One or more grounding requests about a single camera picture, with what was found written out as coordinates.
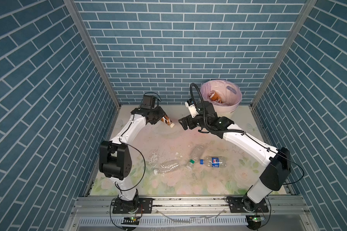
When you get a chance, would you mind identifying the amber tea bottle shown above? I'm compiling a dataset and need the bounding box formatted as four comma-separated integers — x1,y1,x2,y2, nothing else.
161,115,175,128

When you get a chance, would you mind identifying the brown Nescafe coffee bottle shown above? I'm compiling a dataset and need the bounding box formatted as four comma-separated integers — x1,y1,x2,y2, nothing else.
208,90,225,104

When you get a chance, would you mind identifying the clear bottle green cap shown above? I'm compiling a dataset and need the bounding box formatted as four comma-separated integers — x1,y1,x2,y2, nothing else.
186,144,205,171

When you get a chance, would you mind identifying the clear crushed bottle white cap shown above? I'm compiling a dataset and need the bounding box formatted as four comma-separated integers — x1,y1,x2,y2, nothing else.
153,160,182,175

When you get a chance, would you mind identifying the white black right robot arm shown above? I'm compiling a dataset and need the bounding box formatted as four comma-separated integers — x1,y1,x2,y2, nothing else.
179,99,291,206

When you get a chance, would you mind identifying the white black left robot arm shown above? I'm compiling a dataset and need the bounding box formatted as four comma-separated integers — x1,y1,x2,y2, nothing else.
99,106,166,202

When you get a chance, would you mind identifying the beige bin pink liner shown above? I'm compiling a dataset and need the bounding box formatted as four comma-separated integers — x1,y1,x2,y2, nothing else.
200,80,243,118

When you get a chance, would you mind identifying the clear Pepsi bottle blue cap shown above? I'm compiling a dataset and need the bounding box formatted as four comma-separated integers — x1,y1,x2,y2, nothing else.
200,157,227,168

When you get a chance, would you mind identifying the black corrugated cable conduit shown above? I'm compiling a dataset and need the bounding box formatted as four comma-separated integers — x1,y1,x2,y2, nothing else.
190,83,217,133

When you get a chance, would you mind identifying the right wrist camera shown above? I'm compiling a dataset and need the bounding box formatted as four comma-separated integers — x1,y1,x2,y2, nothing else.
185,98,199,118

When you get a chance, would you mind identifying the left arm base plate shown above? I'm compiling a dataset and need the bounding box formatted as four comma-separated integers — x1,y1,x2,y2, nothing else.
112,198,153,214

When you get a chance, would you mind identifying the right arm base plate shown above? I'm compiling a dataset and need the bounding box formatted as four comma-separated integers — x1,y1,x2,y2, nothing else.
225,195,270,213

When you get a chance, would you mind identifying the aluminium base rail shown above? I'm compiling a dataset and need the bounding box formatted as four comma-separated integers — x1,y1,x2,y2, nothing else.
65,195,318,231

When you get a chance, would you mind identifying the aluminium corner post left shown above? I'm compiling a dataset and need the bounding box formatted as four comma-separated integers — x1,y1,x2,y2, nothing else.
63,0,121,106

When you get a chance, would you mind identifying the aluminium corner post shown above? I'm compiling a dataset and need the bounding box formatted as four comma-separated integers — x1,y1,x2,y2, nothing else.
63,0,121,106
251,0,319,108

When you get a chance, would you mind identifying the aluminium corner post right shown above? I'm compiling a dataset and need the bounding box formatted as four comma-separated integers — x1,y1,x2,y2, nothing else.
251,0,319,108

